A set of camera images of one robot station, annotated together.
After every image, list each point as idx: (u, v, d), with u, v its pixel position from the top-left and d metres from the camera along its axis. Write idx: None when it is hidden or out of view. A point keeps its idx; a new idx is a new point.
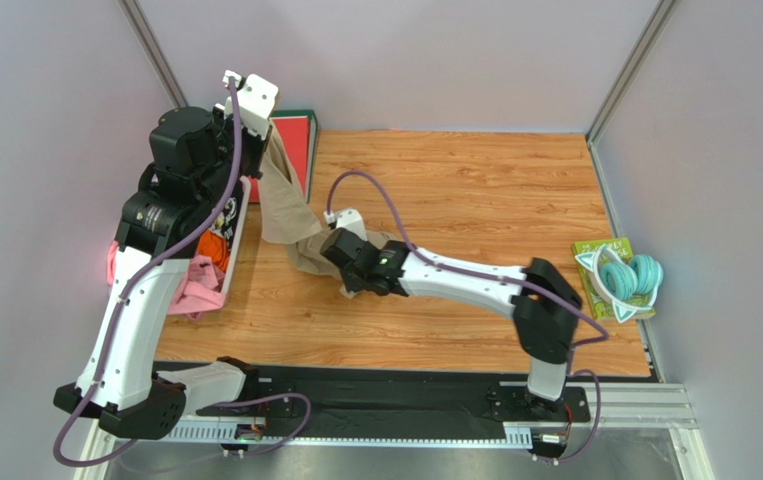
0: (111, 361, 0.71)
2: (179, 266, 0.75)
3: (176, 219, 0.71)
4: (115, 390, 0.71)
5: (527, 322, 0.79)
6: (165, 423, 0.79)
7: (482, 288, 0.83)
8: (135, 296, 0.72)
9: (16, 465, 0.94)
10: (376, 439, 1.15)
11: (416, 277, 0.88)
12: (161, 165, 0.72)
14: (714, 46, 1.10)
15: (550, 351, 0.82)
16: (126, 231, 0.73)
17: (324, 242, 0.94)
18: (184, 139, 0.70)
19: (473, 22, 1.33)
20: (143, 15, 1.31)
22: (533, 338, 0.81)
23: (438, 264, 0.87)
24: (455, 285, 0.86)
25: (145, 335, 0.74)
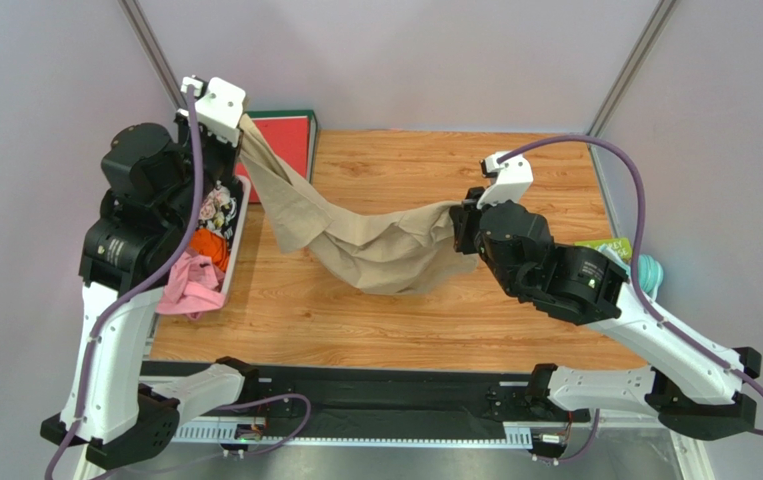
0: (91, 397, 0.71)
2: (152, 296, 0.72)
3: (141, 250, 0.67)
4: (99, 425, 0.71)
5: (735, 424, 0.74)
6: (157, 441, 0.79)
7: (705, 370, 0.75)
8: (107, 334, 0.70)
9: (14, 463, 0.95)
10: (378, 439, 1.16)
11: (634, 328, 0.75)
12: (121, 192, 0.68)
14: (714, 46, 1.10)
15: (698, 431, 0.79)
16: (90, 265, 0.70)
17: (496, 231, 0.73)
18: (140, 164, 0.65)
19: (473, 21, 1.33)
20: (143, 16, 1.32)
22: (713, 428, 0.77)
23: (664, 322, 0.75)
24: (669, 346, 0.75)
25: (124, 368, 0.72)
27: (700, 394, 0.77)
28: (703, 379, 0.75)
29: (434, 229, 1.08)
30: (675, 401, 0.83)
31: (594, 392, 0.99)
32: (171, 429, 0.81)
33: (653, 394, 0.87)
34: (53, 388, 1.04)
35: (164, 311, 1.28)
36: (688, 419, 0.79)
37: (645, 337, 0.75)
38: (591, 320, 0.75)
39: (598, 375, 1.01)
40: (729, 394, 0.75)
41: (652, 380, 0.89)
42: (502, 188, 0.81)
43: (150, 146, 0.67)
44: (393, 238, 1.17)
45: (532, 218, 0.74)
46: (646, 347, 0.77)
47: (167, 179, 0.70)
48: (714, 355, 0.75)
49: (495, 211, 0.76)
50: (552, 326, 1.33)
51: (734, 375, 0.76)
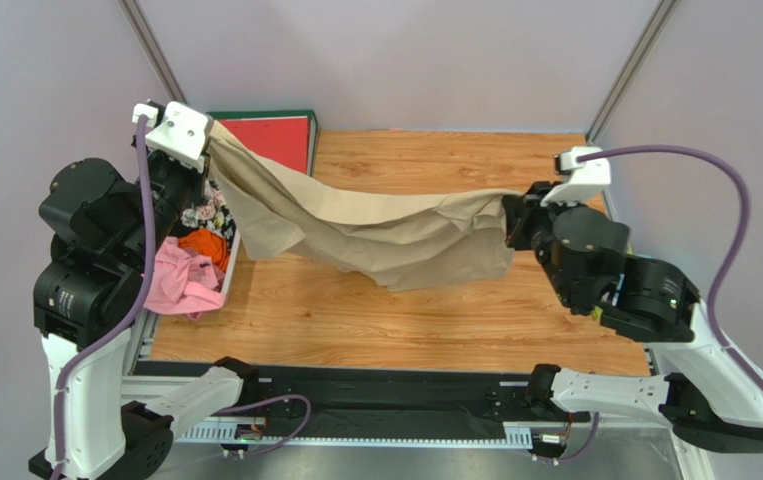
0: (68, 443, 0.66)
2: (117, 342, 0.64)
3: (96, 296, 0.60)
4: (81, 468, 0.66)
5: None
6: (151, 460, 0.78)
7: (752, 397, 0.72)
8: (73, 386, 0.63)
9: (16, 462, 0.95)
10: (377, 439, 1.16)
11: (699, 353, 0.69)
12: (68, 239, 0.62)
14: (714, 46, 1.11)
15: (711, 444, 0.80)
16: (44, 317, 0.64)
17: (574, 239, 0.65)
18: (82, 210, 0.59)
19: (473, 20, 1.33)
20: (143, 15, 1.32)
22: (737, 446, 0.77)
23: (728, 348, 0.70)
24: (727, 371, 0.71)
25: (100, 410, 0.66)
27: (737, 414, 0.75)
28: (748, 403, 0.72)
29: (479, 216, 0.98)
30: (692, 415, 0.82)
31: (605, 398, 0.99)
32: (164, 446, 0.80)
33: (667, 406, 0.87)
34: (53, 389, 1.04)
35: (164, 311, 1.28)
36: (712, 436, 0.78)
37: (705, 362, 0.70)
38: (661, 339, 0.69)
39: (607, 381, 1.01)
40: None
41: (666, 389, 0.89)
42: (573, 188, 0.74)
43: (93, 189, 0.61)
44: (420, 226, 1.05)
45: (614, 226, 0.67)
46: (699, 370, 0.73)
47: (117, 220, 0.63)
48: None
49: (573, 217, 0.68)
50: (552, 326, 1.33)
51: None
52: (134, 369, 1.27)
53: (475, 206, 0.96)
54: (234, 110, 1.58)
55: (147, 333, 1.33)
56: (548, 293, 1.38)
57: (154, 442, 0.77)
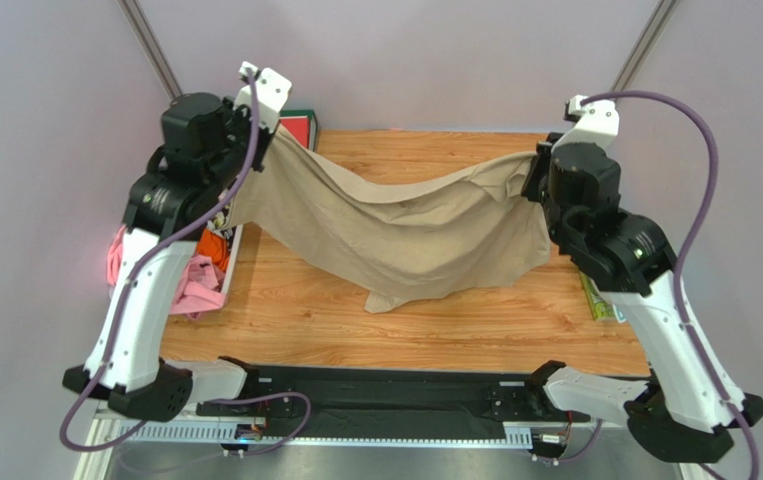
0: (119, 342, 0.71)
2: (188, 248, 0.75)
3: (184, 201, 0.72)
4: (122, 371, 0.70)
5: (699, 448, 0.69)
6: (173, 407, 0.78)
7: (698, 388, 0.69)
8: (143, 279, 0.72)
9: (18, 463, 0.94)
10: (376, 439, 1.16)
11: (652, 315, 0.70)
12: (171, 147, 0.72)
14: (715, 45, 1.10)
15: (659, 450, 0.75)
16: (133, 213, 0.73)
17: (565, 162, 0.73)
18: (198, 122, 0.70)
19: (473, 19, 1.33)
20: (143, 15, 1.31)
22: (677, 447, 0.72)
23: (687, 325, 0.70)
24: (678, 348, 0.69)
25: (153, 318, 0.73)
27: (684, 412, 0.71)
28: (690, 393, 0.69)
29: (511, 179, 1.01)
30: (649, 410, 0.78)
31: (590, 396, 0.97)
32: (182, 398, 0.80)
33: (633, 402, 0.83)
34: (55, 389, 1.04)
35: None
36: (652, 429, 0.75)
37: (658, 327, 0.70)
38: (616, 290, 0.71)
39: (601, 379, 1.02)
40: (710, 423, 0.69)
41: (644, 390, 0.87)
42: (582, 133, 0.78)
43: (207, 107, 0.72)
44: (461, 201, 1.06)
45: (609, 163, 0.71)
46: (652, 343, 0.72)
47: (213, 142, 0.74)
48: (719, 380, 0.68)
49: (577, 146, 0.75)
50: (552, 326, 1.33)
51: (727, 408, 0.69)
52: None
53: (506, 169, 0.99)
54: None
55: None
56: (548, 293, 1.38)
57: (178, 385, 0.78)
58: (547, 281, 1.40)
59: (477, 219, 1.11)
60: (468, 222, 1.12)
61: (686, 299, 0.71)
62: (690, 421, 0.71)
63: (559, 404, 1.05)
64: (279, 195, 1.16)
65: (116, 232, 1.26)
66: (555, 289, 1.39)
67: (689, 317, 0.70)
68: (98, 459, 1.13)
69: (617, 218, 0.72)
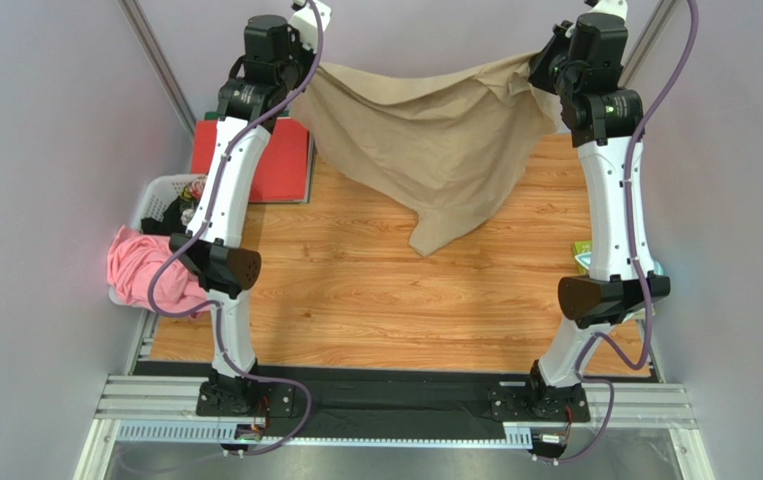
0: (217, 205, 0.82)
2: (264, 135, 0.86)
3: (266, 97, 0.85)
4: (221, 226, 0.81)
5: (591, 289, 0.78)
6: (249, 277, 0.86)
7: (612, 238, 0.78)
8: (235, 154, 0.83)
9: (17, 462, 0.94)
10: (377, 439, 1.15)
11: (600, 167, 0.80)
12: (251, 55, 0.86)
14: (714, 46, 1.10)
15: (572, 308, 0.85)
16: (226, 105, 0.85)
17: (589, 21, 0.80)
18: (276, 31, 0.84)
19: (473, 19, 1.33)
20: (144, 15, 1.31)
22: (581, 297, 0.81)
23: (626, 183, 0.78)
24: (612, 200, 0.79)
25: (242, 189, 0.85)
27: (598, 265, 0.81)
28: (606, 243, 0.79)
29: (513, 80, 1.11)
30: None
31: (558, 336, 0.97)
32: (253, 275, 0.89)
33: None
34: (54, 388, 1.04)
35: (165, 310, 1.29)
36: (571, 287, 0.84)
37: (601, 179, 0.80)
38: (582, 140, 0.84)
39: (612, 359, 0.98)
40: (611, 271, 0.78)
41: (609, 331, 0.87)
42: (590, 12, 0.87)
43: (278, 21, 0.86)
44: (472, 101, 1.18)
45: (621, 29, 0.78)
46: (597, 197, 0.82)
47: (282, 52, 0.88)
48: (633, 237, 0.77)
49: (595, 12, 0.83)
50: (552, 326, 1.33)
51: (631, 268, 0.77)
52: (134, 369, 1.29)
53: (508, 72, 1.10)
54: None
55: (148, 333, 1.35)
56: (548, 293, 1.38)
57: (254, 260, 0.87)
58: (547, 280, 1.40)
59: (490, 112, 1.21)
60: (479, 118, 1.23)
61: (634, 165, 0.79)
62: (599, 273, 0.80)
63: (550, 380, 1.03)
64: (322, 116, 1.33)
65: (116, 232, 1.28)
66: (554, 289, 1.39)
67: (631, 179, 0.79)
68: (98, 460, 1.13)
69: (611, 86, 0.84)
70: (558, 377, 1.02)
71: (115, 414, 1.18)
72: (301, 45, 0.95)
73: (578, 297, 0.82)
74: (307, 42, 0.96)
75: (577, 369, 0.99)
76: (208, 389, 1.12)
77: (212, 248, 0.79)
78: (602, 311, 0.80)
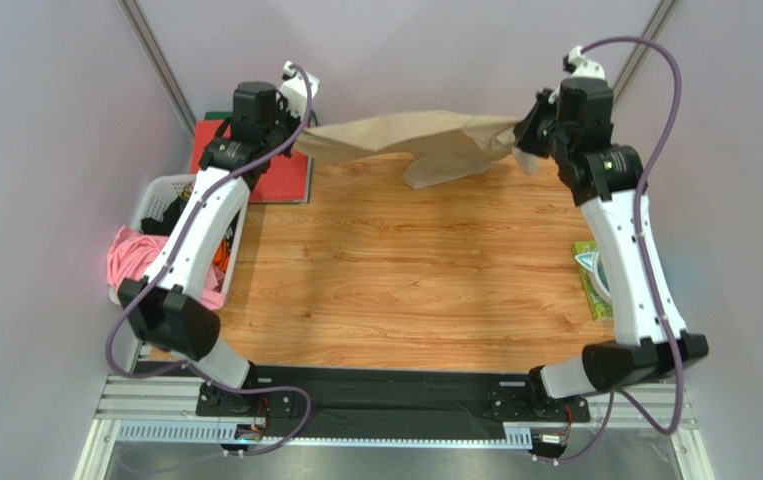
0: (182, 251, 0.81)
2: (243, 187, 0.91)
3: (249, 154, 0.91)
4: (182, 274, 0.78)
5: (623, 357, 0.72)
6: (205, 341, 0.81)
7: (636, 299, 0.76)
8: (212, 202, 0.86)
9: (16, 463, 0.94)
10: (377, 439, 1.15)
11: (609, 223, 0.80)
12: (239, 116, 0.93)
14: (714, 45, 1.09)
15: (602, 379, 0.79)
16: (207, 157, 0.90)
17: (574, 83, 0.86)
18: (265, 95, 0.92)
19: (473, 20, 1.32)
20: (143, 15, 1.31)
22: (612, 364, 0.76)
23: (639, 237, 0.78)
24: (629, 257, 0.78)
25: (211, 238, 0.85)
27: (623, 329, 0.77)
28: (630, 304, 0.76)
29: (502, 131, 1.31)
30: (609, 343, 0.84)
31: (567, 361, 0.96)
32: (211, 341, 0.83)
33: None
34: (54, 389, 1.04)
35: None
36: (599, 352, 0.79)
37: (612, 234, 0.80)
38: (584, 197, 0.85)
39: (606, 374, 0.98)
40: (640, 333, 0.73)
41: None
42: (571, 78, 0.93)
43: (268, 86, 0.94)
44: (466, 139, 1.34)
45: (606, 89, 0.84)
46: (611, 256, 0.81)
47: (269, 116, 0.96)
48: (657, 295, 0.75)
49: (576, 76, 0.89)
50: (552, 327, 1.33)
51: (662, 331, 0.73)
52: (135, 369, 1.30)
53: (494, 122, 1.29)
54: None
55: None
56: (548, 293, 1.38)
57: (212, 324, 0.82)
58: (547, 280, 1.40)
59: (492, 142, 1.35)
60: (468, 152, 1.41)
61: (644, 219, 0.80)
62: (627, 336, 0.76)
63: (553, 394, 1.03)
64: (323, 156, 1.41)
65: (116, 232, 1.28)
66: (554, 289, 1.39)
67: (644, 232, 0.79)
68: (98, 459, 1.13)
69: (604, 146, 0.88)
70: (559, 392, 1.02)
71: (116, 413, 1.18)
72: (287, 111, 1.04)
73: (608, 364, 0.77)
74: (295, 110, 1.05)
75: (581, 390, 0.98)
76: (204, 395, 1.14)
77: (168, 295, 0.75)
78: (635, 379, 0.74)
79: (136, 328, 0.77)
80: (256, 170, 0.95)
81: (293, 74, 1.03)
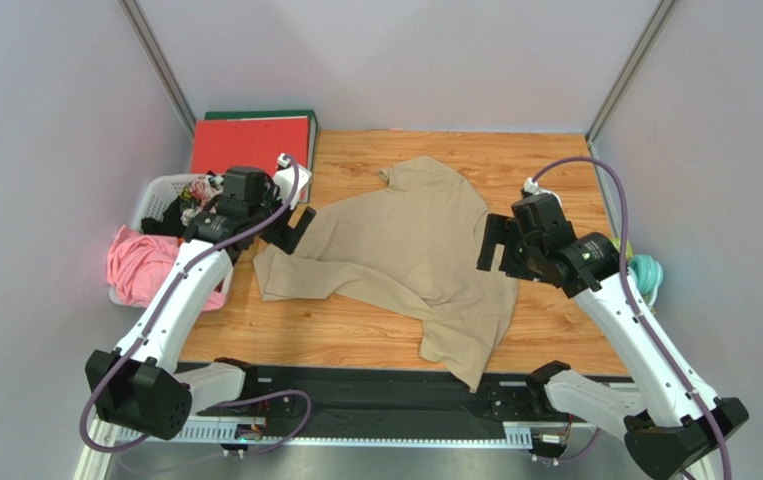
0: (159, 323, 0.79)
2: (223, 261, 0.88)
3: (234, 229, 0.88)
4: (157, 346, 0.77)
5: (675, 447, 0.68)
6: (173, 424, 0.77)
7: (662, 380, 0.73)
8: (193, 273, 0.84)
9: (17, 462, 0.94)
10: (377, 439, 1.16)
11: (606, 308, 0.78)
12: (228, 194, 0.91)
14: (714, 45, 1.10)
15: (656, 468, 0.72)
16: (193, 231, 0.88)
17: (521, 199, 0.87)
18: (254, 176, 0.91)
19: (473, 20, 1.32)
20: (143, 15, 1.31)
22: (662, 459, 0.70)
23: (640, 317, 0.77)
24: (632, 339, 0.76)
25: (189, 310, 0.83)
27: (657, 410, 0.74)
28: (658, 387, 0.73)
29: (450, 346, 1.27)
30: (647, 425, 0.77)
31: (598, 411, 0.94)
32: (182, 420, 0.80)
33: (634, 416, 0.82)
34: (54, 389, 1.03)
35: None
36: (645, 442, 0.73)
37: (612, 319, 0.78)
38: (577, 290, 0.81)
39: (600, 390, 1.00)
40: (678, 413, 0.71)
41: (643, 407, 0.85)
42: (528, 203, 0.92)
43: (258, 169, 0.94)
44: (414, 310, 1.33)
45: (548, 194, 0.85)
46: (618, 339, 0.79)
47: (258, 197, 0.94)
48: (680, 370, 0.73)
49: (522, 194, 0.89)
50: (552, 326, 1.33)
51: (695, 405, 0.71)
52: None
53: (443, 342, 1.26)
54: (237, 110, 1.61)
55: None
56: (548, 293, 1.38)
57: (184, 403, 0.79)
58: None
59: (452, 313, 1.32)
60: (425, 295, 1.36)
61: (637, 296, 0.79)
62: (665, 419, 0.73)
63: (556, 406, 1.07)
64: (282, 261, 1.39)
65: (116, 232, 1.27)
66: (554, 289, 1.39)
67: (642, 310, 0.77)
68: (99, 459, 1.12)
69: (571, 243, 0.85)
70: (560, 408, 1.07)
71: None
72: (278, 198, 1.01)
73: (655, 456, 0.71)
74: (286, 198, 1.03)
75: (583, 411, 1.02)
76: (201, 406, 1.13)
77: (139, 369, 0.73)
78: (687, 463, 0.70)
79: (100, 407, 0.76)
80: (239, 246, 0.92)
81: (286, 164, 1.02)
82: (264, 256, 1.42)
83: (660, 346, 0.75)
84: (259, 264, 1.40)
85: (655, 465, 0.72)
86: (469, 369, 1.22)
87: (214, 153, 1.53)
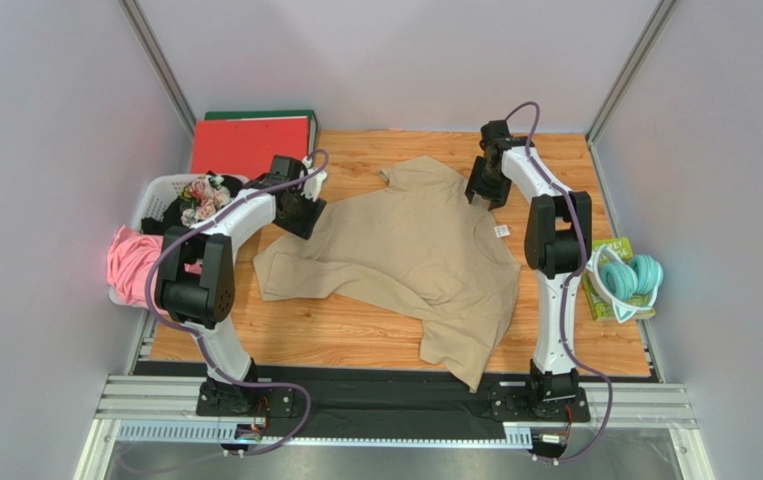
0: (226, 217, 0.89)
2: (267, 206, 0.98)
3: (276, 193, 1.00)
4: (224, 228, 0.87)
5: (535, 213, 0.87)
6: (222, 308, 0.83)
7: (535, 183, 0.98)
8: (254, 199, 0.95)
9: (17, 462, 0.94)
10: (377, 439, 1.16)
11: (512, 157, 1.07)
12: (275, 171, 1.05)
14: (713, 46, 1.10)
15: (533, 251, 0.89)
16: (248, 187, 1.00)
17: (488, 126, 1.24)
18: (297, 161, 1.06)
19: (473, 21, 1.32)
20: (144, 16, 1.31)
22: (533, 236, 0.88)
23: (530, 156, 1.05)
24: (523, 169, 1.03)
25: (247, 222, 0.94)
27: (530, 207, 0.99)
28: (533, 189, 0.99)
29: (447, 350, 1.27)
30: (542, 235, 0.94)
31: (544, 322, 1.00)
32: (226, 312, 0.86)
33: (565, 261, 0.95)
34: (52, 389, 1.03)
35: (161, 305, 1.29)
36: (527, 232, 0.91)
37: (513, 161, 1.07)
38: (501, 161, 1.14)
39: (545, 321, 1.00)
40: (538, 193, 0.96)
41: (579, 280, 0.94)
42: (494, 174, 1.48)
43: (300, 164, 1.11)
44: (412, 313, 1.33)
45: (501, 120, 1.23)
46: (521, 180, 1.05)
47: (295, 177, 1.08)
48: (547, 175, 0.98)
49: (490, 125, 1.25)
50: None
51: (556, 191, 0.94)
52: (134, 369, 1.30)
53: (443, 346, 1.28)
54: (237, 110, 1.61)
55: (148, 333, 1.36)
56: None
57: (230, 295, 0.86)
58: None
59: (452, 313, 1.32)
60: (423, 295, 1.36)
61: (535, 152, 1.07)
62: None
63: (546, 367, 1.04)
64: (278, 261, 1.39)
65: (116, 232, 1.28)
66: None
67: (535, 156, 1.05)
68: (98, 459, 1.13)
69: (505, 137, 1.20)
70: (546, 367, 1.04)
71: (116, 414, 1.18)
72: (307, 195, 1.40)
73: (531, 239, 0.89)
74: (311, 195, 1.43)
75: (561, 341, 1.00)
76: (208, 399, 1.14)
77: (209, 239, 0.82)
78: (549, 231, 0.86)
79: (160, 280, 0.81)
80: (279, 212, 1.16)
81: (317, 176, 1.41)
82: (263, 256, 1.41)
83: (539, 168, 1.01)
84: (259, 264, 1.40)
85: (533, 246, 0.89)
86: (470, 370, 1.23)
87: (214, 153, 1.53)
